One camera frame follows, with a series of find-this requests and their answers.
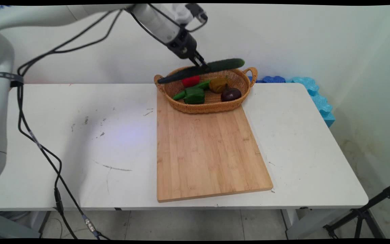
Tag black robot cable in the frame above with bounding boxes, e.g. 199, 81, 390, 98
16, 3, 209, 240

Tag dark blue foam mat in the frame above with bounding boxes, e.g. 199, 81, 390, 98
248, 76, 286, 84

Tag white table leg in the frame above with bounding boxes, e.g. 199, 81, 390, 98
281, 207, 317, 239

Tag bamboo cutting board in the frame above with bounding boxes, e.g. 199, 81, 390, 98
156, 89, 274, 203

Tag slim green chili pepper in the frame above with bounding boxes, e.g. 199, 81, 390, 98
173, 80, 212, 101

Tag dark purple round fruit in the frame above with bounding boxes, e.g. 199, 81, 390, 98
221, 85, 242, 102

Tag woven wicker basket with handles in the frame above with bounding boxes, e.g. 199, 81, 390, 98
154, 66, 258, 114

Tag black tripod stand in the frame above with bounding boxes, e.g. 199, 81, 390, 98
323, 180, 390, 239

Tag yellow-brown bell pepper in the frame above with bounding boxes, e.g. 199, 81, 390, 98
209, 77, 230, 94

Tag long dark green cucumber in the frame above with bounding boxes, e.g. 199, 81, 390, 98
157, 58, 245, 84

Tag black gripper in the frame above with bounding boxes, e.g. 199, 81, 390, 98
166, 28, 212, 74

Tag grey box under table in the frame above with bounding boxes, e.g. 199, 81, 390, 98
0, 211, 41, 239

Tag red tomato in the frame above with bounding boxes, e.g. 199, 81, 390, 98
181, 75, 201, 88

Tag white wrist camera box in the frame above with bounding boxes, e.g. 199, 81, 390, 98
172, 3, 209, 27

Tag black cable strap band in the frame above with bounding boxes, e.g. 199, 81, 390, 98
0, 72, 24, 87

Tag light blue foam mat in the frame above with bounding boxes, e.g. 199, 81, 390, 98
286, 77, 336, 128

